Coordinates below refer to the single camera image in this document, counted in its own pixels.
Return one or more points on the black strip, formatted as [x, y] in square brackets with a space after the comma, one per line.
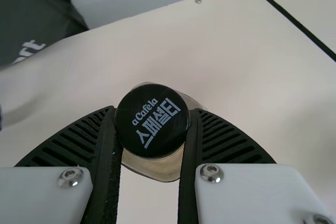
[296, 19]

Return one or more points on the dark coffee bottle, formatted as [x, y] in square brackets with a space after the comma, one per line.
[152, 119]

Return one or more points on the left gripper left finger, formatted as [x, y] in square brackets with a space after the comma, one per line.
[78, 142]

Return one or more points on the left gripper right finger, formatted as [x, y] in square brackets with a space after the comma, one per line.
[223, 145]

